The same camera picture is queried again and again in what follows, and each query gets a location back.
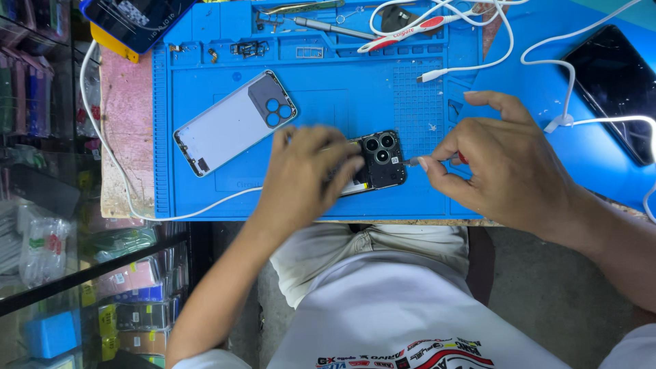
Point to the glass display cabinet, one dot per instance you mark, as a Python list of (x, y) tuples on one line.
[(61, 230)]

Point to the blue silicone repair mat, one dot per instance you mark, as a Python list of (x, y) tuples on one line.
[(328, 87)]

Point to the person's left fingers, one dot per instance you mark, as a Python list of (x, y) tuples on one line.
[(343, 164)]

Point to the metal tweezers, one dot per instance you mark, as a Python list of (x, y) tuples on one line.
[(302, 6)]

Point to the grey metal clip part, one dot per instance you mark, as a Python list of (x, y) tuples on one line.
[(267, 20)]

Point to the red and white toothbrush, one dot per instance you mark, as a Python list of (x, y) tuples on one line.
[(410, 32)]

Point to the metal card tray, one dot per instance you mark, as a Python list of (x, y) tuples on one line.
[(309, 52)]

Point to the thin metal ejector pin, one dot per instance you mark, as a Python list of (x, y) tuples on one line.
[(344, 17)]

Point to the silver precision screwdriver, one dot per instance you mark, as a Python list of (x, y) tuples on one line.
[(333, 28)]

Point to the person's right hand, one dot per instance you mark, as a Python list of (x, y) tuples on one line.
[(507, 164)]

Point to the plain blue table sheet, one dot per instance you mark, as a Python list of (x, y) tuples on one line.
[(533, 30)]

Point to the blue-edged phone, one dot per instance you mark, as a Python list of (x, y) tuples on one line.
[(138, 20)]

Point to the dark brown patch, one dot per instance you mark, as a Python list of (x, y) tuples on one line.
[(397, 18)]

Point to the person's white printed shirt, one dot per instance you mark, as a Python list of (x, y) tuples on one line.
[(389, 317)]

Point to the black metal bracket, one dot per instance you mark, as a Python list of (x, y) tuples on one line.
[(250, 48)]

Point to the small metal part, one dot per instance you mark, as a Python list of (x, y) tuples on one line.
[(177, 48)]

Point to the person's beige shorts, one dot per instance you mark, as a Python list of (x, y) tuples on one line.
[(317, 261)]

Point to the yellow plastic tool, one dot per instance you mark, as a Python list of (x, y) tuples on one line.
[(110, 46)]

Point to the black phone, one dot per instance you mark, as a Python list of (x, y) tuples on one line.
[(615, 87), (383, 164)]

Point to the person's left hand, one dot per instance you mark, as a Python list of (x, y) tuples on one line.
[(297, 174)]

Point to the silver phone back cover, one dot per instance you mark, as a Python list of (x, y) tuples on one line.
[(225, 128)]

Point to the small gold connector part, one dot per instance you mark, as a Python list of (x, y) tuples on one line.
[(213, 55)]

